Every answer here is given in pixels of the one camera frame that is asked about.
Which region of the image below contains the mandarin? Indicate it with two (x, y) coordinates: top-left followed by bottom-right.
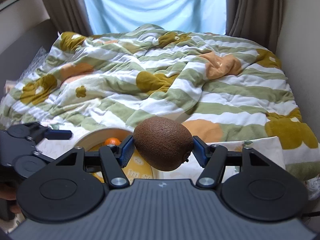
(104, 137), (121, 146)

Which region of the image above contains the brown kiwi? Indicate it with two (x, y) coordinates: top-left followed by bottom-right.
(133, 116), (194, 172)

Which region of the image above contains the cream yellow ceramic bowl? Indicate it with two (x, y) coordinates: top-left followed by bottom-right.
(74, 128), (157, 184)

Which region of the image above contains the floral white tablecloth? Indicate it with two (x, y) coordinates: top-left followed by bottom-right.
(37, 122), (285, 182)

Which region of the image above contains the green striped floral duvet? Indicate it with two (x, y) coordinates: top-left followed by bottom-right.
(1, 24), (319, 180)

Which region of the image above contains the grey headboard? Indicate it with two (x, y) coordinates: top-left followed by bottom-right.
(0, 20), (58, 96)

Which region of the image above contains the left brown curtain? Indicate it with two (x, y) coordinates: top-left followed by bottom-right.
(42, 0), (93, 36)

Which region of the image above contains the brown curtain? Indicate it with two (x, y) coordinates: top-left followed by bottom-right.
(42, 0), (93, 36)
(226, 0), (284, 52)

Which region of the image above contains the light blue window sheet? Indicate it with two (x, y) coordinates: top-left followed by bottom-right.
(84, 0), (226, 34)

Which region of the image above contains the right brown curtain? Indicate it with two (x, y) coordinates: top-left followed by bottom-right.
(226, 0), (284, 52)

